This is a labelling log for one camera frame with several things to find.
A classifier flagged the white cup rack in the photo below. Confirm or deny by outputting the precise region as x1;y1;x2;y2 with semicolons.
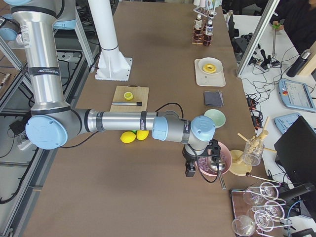
193;0;218;17

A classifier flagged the steel ice scoop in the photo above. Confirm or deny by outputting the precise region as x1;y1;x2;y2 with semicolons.
208;157;227;190

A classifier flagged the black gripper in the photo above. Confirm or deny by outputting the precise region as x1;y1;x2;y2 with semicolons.
182;144;198;177

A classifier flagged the wooden mug tree stand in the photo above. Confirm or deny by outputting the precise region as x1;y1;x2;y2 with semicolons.
229;117;276;176

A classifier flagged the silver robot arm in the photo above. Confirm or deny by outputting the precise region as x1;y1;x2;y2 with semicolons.
8;0;220;177

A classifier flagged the yellow lemon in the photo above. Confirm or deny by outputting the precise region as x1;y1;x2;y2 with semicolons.
136;130;149;141
120;131;136;144

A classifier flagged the dark wooden glass tray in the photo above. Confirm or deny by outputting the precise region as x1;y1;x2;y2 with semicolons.
229;189;255;220

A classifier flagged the wine glass lower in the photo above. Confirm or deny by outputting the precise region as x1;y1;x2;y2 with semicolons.
254;210;274;232

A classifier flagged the wine glass middle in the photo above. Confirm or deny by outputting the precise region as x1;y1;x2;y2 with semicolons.
250;201;285;219

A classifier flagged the half lemon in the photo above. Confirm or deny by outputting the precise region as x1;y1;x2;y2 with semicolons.
123;91;134;101

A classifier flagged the cream rabbit tray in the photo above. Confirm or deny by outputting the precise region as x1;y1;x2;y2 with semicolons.
194;57;226;87

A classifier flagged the seated person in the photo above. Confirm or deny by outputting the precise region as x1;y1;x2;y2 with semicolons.
270;0;316;53

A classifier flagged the black laptop monitor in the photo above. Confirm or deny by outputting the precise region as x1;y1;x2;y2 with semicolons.
274;116;316;184

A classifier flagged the bamboo cutting board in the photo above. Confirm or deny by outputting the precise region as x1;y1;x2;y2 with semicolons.
110;86;149;112

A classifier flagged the tea bottle rack left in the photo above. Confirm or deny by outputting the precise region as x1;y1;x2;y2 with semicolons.
194;14;202;30

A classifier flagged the yellow lemon near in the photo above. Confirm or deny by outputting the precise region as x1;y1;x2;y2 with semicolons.
120;131;136;144

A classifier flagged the yellow lemon far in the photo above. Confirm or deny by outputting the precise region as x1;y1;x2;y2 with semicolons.
136;130;149;141

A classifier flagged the blue teach pendant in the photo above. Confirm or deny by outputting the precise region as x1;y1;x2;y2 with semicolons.
278;79;316;113
274;113;301;134

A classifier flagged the steel muddler black tip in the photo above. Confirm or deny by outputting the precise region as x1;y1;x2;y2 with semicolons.
112;101;143;106

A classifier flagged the grey folded cloth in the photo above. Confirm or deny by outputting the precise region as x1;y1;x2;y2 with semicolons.
203;91;224;108

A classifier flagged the wine glass upper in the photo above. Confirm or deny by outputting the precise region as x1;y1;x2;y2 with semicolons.
242;182;278;206

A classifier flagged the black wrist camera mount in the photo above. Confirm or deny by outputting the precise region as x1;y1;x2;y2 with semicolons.
201;139;221;157

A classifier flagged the white round plate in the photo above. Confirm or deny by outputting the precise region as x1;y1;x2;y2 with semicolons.
198;57;223;75

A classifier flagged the clear glass jar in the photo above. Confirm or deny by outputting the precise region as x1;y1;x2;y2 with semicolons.
241;138;264;166

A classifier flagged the glazed donut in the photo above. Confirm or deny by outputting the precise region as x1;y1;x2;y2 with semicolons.
202;63;217;74

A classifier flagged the copper wire bottle rack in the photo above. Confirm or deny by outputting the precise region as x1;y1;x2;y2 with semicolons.
193;23;213;45

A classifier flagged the wine glass front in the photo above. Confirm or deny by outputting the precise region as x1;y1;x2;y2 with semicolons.
232;215;256;237

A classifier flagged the tea bottle rack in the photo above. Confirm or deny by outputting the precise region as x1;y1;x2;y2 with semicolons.
194;14;202;30
203;20;213;46

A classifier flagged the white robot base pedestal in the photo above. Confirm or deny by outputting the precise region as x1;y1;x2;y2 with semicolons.
88;0;132;81

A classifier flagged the mint green bowl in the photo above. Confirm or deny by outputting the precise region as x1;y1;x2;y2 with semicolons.
204;109;226;128

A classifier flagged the black water bottle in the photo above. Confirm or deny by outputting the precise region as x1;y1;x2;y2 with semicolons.
286;49;312;78

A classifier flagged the tea bottle rack right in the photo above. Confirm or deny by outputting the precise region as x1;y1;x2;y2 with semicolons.
203;20;213;46

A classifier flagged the wine glass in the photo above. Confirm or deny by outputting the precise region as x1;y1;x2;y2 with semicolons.
242;182;278;206
232;215;256;237
250;201;285;219
254;210;274;232

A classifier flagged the aluminium frame post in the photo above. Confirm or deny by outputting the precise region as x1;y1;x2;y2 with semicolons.
236;0;279;78

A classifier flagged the pink ice bowl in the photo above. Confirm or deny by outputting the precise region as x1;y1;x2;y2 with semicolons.
195;142;232;177

